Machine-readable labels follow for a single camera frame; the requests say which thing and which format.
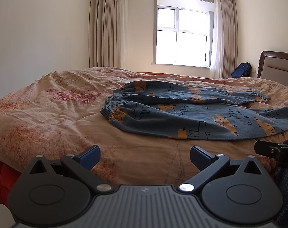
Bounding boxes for grey framed window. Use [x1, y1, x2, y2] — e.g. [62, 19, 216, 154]
[154, 0, 215, 69]

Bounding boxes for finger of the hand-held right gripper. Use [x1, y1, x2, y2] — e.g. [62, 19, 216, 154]
[254, 140, 281, 159]

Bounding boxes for brown padded headboard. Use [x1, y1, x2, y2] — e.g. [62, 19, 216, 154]
[257, 51, 288, 87]

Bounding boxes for blue backpack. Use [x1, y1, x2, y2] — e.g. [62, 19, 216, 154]
[231, 62, 252, 78]

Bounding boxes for blue printed pants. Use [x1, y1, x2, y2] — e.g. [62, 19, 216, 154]
[100, 80, 288, 140]

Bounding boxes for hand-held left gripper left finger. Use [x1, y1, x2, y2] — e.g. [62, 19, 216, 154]
[28, 145, 113, 193]

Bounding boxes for person's leg in jeans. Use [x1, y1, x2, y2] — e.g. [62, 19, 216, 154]
[273, 166, 288, 228]

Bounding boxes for white sheer curtain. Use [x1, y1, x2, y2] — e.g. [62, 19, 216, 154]
[210, 0, 227, 78]

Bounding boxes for beige curtain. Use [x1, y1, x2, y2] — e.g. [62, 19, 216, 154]
[88, 0, 130, 69]
[220, 0, 241, 78]

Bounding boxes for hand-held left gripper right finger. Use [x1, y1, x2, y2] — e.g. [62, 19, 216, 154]
[178, 145, 262, 193]

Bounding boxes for floral beige bedspread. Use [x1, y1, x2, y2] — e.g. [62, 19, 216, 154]
[0, 66, 288, 186]

